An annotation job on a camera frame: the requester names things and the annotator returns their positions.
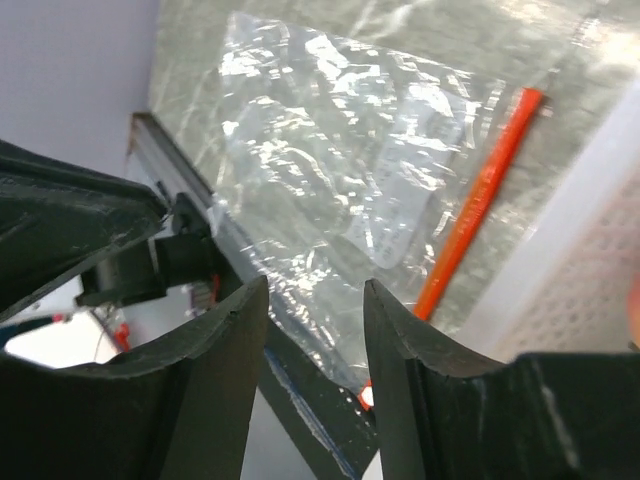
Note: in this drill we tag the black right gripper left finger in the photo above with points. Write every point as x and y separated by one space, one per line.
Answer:
177 407

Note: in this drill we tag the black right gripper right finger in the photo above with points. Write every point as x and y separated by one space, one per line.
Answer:
444 411

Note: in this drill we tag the clear zip bag orange zipper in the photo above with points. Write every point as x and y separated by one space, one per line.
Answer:
345 161

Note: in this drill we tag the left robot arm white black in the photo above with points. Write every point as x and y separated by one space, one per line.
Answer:
128 242

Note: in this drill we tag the white plastic perforated basket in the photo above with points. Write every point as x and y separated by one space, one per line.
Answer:
564 288

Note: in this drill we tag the peach left in basket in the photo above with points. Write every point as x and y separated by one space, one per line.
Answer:
633 312

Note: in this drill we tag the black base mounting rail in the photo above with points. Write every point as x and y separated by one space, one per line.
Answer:
334 435

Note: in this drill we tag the aluminium extrusion frame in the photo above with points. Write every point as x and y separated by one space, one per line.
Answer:
169 170

